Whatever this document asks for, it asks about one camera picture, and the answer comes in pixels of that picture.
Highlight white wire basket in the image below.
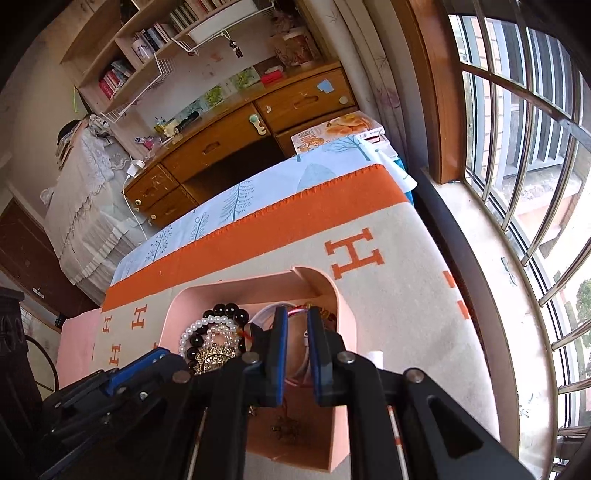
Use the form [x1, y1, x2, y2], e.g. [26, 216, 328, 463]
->
[100, 52, 179, 125]
[173, 0, 278, 57]

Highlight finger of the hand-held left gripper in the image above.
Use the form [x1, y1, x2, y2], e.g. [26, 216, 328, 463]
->
[104, 348, 171, 398]

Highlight snack box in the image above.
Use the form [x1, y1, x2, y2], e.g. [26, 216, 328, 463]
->
[290, 112, 387, 156]

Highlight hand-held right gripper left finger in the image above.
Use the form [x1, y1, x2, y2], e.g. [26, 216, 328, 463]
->
[115, 306, 290, 480]

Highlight white charger with cable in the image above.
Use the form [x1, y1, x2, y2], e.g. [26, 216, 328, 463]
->
[124, 159, 151, 241]

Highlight orange patterned blanket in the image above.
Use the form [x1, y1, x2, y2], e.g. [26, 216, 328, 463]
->
[92, 164, 502, 480]

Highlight gold brooch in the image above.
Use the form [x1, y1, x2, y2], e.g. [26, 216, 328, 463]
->
[269, 406, 302, 445]

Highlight stack of books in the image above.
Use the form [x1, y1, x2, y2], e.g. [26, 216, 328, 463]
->
[55, 119, 82, 158]

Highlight printed jar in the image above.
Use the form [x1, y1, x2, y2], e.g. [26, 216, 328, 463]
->
[281, 28, 322, 68]

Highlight row of red books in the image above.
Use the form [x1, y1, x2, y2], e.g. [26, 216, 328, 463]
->
[98, 60, 136, 100]

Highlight wooden window frame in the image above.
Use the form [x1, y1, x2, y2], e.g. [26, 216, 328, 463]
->
[392, 0, 467, 185]

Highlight bangle with red charms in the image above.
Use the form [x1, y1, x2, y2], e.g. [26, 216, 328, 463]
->
[249, 302, 340, 386]

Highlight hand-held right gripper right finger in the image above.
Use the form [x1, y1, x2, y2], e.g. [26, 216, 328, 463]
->
[306, 306, 539, 480]

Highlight window grille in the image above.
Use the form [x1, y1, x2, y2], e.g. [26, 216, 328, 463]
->
[445, 0, 591, 467]

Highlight pale floral curtain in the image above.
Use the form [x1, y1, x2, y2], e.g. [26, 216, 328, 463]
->
[295, 0, 416, 171]

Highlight pearl bracelet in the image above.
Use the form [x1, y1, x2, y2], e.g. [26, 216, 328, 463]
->
[179, 313, 245, 361]

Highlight lace-covered piano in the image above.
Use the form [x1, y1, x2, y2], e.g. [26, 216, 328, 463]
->
[41, 115, 153, 305]

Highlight wooden desk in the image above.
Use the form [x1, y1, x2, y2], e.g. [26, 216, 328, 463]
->
[122, 60, 358, 229]

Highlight wooden bookshelf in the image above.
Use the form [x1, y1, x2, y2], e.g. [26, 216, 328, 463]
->
[60, 0, 333, 134]

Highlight rhinestone hair comb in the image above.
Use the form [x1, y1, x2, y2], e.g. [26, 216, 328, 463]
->
[187, 344, 237, 376]

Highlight brown wooden door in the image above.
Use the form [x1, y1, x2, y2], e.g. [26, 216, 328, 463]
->
[0, 198, 98, 319]

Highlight row of pale books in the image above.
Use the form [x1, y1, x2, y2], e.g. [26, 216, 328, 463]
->
[131, 0, 232, 61]

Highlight pink box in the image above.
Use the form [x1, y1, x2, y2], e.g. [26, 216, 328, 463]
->
[157, 265, 356, 472]

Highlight black bead bracelet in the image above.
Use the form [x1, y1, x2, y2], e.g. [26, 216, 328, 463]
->
[185, 301, 250, 370]

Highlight light blue tree-print sheet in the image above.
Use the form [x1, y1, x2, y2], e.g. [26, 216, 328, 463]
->
[111, 136, 419, 287]

